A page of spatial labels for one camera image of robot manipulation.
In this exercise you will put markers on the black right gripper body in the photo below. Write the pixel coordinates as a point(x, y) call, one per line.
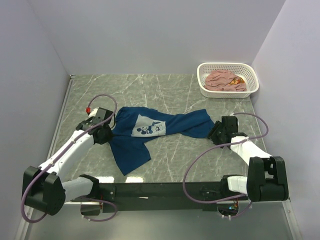
point(221, 133)

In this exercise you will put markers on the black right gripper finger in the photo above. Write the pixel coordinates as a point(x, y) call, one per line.
point(214, 136)
point(217, 127)

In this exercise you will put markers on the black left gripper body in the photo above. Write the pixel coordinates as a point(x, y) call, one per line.
point(107, 136)

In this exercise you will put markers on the blue printed t-shirt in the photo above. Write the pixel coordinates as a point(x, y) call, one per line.
point(134, 126)

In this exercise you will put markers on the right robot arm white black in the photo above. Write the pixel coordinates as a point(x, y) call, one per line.
point(266, 179)

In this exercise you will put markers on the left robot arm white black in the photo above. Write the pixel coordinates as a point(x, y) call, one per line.
point(43, 187)

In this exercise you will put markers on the pink t-shirt in basket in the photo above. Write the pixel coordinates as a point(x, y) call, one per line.
point(224, 81)

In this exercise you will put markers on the white perforated plastic basket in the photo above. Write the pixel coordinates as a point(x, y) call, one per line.
point(243, 70)

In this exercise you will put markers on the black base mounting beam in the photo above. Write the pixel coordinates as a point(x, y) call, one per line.
point(149, 196)

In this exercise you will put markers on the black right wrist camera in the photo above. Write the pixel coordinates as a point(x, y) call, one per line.
point(230, 124)

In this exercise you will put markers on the aluminium front frame rail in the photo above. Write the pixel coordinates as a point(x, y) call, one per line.
point(261, 221)

